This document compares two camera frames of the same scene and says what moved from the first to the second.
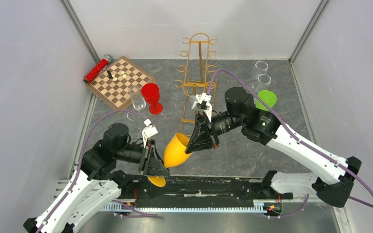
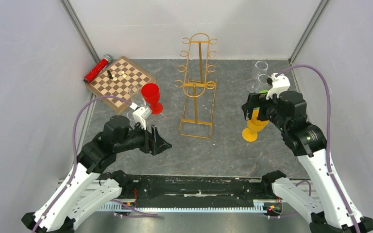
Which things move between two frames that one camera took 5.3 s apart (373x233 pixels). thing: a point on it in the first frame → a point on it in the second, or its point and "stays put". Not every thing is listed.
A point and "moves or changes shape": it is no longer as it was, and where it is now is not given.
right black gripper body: [214, 136] → [268, 108]
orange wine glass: [175, 155] moves or changes shape
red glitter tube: [97, 68] stays put
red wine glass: [151, 92] stays put
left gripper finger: [155, 158] → [154, 131]
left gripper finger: [154, 168] → [161, 144]
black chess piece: [110, 77] stays put
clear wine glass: [138, 102] stays put
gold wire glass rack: [200, 93] stays put
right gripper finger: [199, 141] → [253, 101]
